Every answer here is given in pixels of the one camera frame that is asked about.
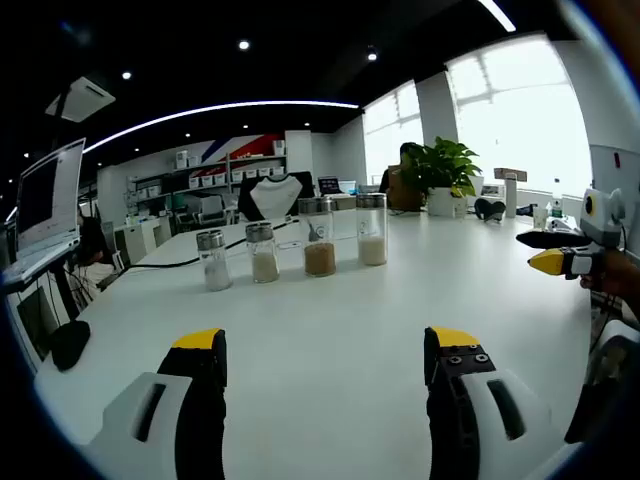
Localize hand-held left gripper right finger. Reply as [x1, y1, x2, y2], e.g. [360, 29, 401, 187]
[423, 326, 596, 480]

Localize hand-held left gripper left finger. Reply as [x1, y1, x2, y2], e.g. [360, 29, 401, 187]
[82, 327, 229, 480]

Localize short seasoning bottle white powder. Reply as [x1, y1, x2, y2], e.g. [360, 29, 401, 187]
[196, 228, 235, 293]

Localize short seasoning bottle beige grains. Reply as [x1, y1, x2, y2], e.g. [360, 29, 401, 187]
[244, 221, 281, 285]

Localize tall seasoning bottle white powder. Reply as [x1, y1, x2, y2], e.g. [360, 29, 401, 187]
[355, 192, 389, 268]

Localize tall seasoning bottle brown grains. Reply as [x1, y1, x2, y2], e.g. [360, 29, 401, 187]
[297, 196, 338, 278]

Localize person's right hand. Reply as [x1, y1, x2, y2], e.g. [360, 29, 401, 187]
[578, 247, 640, 304]

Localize white partition panel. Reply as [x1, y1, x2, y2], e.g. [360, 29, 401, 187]
[588, 143, 640, 201]

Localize white thermos flask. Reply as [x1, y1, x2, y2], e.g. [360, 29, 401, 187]
[504, 173, 519, 219]

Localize black headphones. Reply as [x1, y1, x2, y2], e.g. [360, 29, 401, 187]
[473, 196, 507, 225]

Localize green potted plant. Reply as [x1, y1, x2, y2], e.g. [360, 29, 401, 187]
[399, 135, 485, 218]

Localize black computer mouse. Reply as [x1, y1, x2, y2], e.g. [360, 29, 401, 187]
[49, 319, 93, 373]

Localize brown paper bag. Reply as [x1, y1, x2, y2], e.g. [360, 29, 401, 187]
[388, 164, 426, 212]

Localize white low cabinet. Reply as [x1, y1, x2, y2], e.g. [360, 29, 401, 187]
[114, 219, 174, 266]

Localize straight ceiling light strip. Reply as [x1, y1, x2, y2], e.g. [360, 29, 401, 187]
[477, 0, 517, 33]

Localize shelf with white bins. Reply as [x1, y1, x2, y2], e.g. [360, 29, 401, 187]
[127, 139, 290, 211]

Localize curved ceiling light strip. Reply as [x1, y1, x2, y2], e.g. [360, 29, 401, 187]
[82, 98, 361, 154]

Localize silver laptop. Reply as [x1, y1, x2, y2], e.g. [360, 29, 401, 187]
[2, 137, 87, 287]

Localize ceiling air conditioner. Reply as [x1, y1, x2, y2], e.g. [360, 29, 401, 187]
[45, 74, 117, 124]

